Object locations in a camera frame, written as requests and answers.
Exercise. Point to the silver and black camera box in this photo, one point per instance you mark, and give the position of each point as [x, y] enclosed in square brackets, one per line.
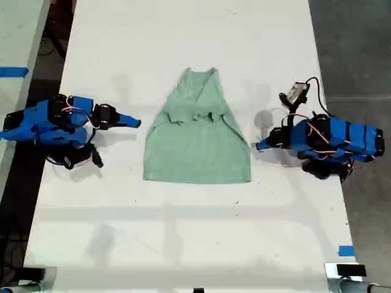
[297, 91]

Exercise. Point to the short black camera stalk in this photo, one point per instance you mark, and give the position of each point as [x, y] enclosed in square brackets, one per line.
[96, 155]

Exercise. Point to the small black box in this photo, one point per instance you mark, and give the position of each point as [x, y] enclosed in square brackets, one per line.
[351, 270]
[33, 274]

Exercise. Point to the long blue tape strip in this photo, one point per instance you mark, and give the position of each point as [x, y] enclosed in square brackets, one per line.
[13, 72]

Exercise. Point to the curved black camera stalk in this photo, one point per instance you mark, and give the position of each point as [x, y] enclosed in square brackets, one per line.
[291, 116]

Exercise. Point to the blue and black arm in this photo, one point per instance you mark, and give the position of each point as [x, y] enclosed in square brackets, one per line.
[46, 122]
[351, 137]

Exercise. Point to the black and white camera box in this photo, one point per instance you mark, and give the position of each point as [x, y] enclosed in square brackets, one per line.
[76, 159]

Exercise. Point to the white side table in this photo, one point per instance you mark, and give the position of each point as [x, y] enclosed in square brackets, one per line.
[15, 45]

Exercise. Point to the pale green T-shirt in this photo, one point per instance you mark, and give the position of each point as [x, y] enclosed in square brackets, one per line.
[195, 146]

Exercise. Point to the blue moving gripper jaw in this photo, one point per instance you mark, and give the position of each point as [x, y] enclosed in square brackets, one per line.
[129, 121]
[264, 145]

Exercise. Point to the grey pipe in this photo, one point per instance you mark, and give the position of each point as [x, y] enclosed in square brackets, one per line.
[354, 287]

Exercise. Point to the small blue tape square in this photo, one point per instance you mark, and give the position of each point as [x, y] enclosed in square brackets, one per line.
[346, 251]

